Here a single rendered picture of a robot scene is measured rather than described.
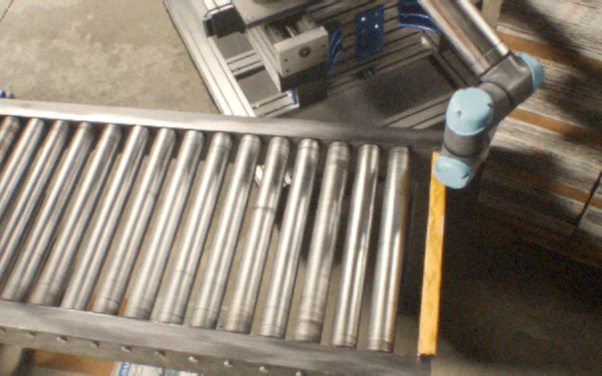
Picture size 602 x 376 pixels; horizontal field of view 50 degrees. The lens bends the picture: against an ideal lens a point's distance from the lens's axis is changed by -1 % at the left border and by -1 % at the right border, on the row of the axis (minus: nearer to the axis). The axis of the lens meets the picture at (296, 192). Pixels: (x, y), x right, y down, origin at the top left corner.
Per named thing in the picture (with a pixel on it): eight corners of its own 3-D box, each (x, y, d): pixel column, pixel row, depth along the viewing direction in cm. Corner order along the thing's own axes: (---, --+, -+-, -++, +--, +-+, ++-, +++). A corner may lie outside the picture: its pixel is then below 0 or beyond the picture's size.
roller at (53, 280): (130, 133, 150) (123, 119, 146) (56, 321, 125) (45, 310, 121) (110, 132, 151) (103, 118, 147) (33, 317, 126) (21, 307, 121)
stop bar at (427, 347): (449, 156, 132) (450, 150, 130) (436, 360, 108) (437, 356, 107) (432, 155, 132) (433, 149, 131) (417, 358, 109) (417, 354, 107)
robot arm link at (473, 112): (481, 68, 114) (473, 108, 123) (439, 101, 110) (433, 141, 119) (516, 90, 110) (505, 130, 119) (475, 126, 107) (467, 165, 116)
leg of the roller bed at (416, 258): (421, 291, 202) (441, 162, 146) (419, 308, 199) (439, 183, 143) (402, 289, 203) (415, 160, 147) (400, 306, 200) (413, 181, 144)
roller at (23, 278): (104, 131, 151) (98, 117, 147) (26, 316, 126) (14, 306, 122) (85, 130, 152) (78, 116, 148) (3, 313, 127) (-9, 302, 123)
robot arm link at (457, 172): (473, 171, 115) (467, 197, 122) (495, 128, 120) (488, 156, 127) (431, 155, 117) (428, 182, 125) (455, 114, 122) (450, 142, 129)
